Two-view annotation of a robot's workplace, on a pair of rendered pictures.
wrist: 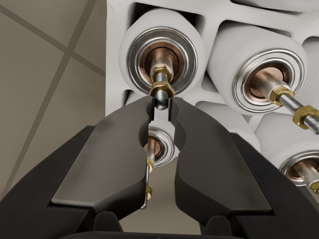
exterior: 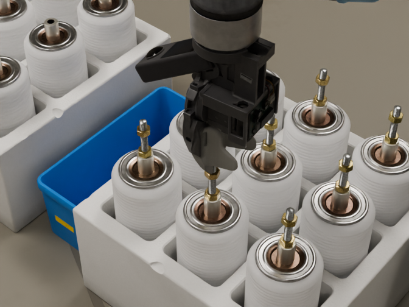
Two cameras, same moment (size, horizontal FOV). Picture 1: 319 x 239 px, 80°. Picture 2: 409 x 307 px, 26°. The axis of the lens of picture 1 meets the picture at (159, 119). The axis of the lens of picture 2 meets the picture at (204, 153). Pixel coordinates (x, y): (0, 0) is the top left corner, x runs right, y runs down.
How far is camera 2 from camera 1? 1.04 m
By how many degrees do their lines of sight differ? 67
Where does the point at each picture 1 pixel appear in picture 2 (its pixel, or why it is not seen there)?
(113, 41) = (179, 276)
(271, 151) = (361, 181)
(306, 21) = not seen: hidden behind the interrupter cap
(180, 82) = (232, 204)
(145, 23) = (179, 208)
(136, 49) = (190, 217)
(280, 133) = (351, 176)
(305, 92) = (304, 151)
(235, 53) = (235, 175)
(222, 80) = (251, 187)
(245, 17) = (226, 186)
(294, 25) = not seen: hidden behind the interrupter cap
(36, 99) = not seen: outside the picture
